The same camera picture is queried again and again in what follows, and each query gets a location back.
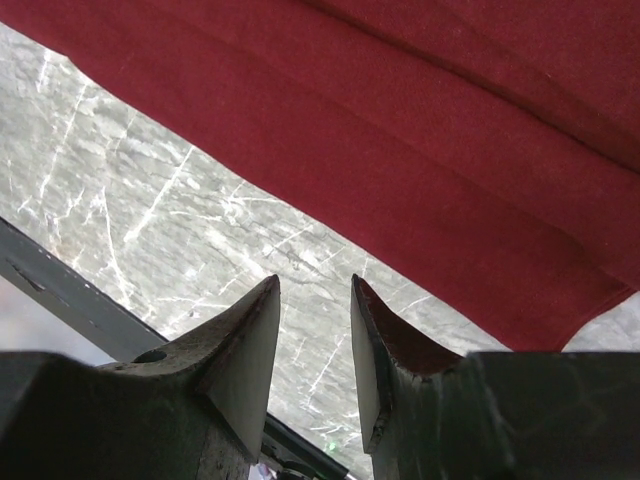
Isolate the dark red t-shirt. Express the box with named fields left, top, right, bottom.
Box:
left=1, top=1, right=639, bottom=351

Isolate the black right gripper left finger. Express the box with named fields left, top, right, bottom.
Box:
left=1, top=276, right=280, bottom=479

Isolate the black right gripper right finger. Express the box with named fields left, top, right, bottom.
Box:
left=351, top=277, right=639, bottom=479

